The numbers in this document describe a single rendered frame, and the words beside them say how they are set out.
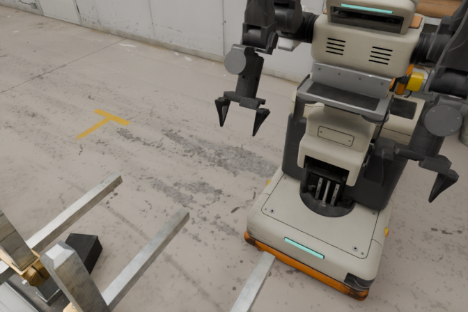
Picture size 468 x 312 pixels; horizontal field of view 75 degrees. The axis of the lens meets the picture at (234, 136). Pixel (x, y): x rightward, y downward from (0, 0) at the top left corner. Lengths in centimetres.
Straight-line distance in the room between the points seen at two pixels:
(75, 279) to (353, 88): 82
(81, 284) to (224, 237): 130
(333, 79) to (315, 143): 26
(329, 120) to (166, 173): 135
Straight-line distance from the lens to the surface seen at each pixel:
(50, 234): 91
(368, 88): 98
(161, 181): 212
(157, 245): 80
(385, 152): 75
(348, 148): 114
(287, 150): 159
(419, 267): 196
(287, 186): 168
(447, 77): 73
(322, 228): 155
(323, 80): 100
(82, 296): 60
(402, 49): 94
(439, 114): 66
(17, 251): 82
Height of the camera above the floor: 151
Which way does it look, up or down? 39 degrees down
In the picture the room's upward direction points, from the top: straight up
